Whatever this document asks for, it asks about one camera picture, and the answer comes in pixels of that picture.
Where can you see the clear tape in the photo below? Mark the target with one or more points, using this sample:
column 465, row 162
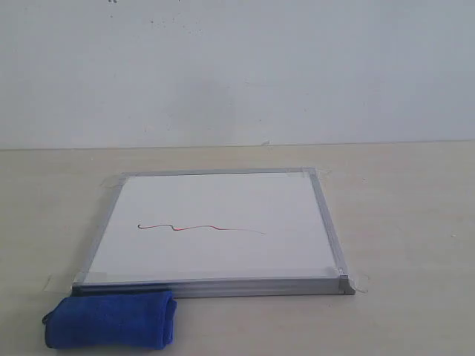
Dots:
column 115, row 181
column 307, row 172
column 348, row 283

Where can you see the blue microfibre cloth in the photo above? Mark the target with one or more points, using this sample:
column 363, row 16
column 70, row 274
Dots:
column 132, row 320

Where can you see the clear tape front right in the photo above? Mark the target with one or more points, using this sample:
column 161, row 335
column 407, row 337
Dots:
column 348, row 283

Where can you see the clear tape back left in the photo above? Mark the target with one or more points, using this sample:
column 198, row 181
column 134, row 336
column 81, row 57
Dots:
column 115, row 181

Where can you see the white board with aluminium frame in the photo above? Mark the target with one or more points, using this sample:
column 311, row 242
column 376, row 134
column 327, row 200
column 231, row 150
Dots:
column 217, row 233

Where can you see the clear tape back right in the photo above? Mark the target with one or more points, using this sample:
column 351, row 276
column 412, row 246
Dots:
column 307, row 172

